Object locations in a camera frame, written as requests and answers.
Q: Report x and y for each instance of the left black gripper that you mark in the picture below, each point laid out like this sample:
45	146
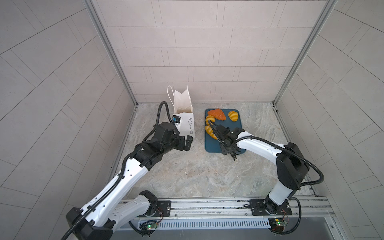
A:
180	146

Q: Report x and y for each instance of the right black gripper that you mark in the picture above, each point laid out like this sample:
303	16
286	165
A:
233	151

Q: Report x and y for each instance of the small striped bun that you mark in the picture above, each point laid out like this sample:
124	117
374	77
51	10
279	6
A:
209	118
233	115

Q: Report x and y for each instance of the reddish brown croissant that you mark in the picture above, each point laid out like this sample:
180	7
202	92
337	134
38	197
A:
218	114

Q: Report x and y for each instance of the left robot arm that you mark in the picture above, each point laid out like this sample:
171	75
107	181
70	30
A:
101	216

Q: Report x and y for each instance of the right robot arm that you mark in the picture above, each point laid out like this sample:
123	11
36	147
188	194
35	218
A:
293	170

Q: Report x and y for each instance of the white paper bag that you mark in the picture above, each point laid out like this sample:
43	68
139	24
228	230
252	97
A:
182	105

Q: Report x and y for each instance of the blue rectangular tray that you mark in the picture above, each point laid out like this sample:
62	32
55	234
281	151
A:
212	145

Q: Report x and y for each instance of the right circuit board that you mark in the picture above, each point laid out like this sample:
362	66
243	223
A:
278	225

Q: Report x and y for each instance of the circuit board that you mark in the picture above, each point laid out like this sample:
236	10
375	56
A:
149	226
278	225

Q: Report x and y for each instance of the left circuit board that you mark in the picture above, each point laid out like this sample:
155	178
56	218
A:
149	226

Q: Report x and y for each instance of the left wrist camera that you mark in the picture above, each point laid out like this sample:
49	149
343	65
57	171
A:
176	119

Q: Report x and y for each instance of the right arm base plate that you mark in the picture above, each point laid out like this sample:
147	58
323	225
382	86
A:
269	208

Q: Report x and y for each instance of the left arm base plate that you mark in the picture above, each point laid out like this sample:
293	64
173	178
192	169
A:
163	209

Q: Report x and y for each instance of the aluminium rail frame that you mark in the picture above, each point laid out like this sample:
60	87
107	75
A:
309	213

